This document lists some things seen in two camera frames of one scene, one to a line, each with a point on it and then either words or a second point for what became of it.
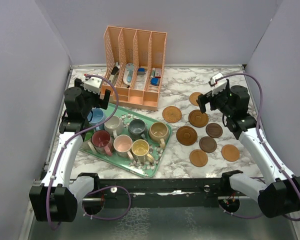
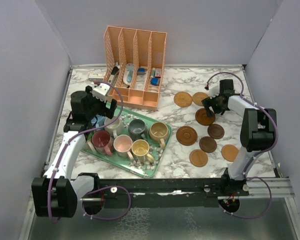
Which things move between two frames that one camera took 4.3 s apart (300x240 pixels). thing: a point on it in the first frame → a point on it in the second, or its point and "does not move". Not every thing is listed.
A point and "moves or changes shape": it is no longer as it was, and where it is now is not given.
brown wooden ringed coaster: [197, 119] moves or changes shape
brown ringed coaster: [186, 135] does not move
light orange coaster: [230, 152] does not move
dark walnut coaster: [214, 130] does not move
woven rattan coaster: [172, 114] → [182, 99]
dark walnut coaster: [208, 144] does not move
